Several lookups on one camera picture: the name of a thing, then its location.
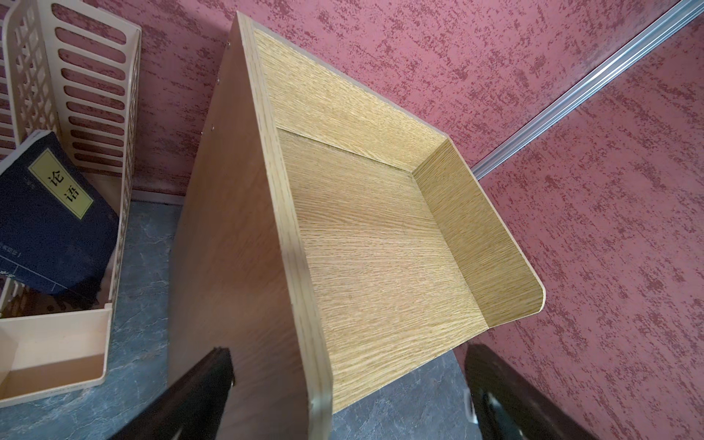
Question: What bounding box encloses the beige plastic file organizer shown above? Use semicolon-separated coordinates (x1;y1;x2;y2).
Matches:
1;1;142;407

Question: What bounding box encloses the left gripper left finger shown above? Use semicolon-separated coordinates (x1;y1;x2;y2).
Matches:
112;348;235;439

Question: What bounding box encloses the dark blue book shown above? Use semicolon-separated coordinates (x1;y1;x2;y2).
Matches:
1;130;119;309

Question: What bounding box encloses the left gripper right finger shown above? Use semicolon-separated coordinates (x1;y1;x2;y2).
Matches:
464;344;595;439

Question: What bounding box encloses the wooden three-tier shelf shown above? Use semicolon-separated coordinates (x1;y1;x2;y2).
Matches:
168;14;546;439

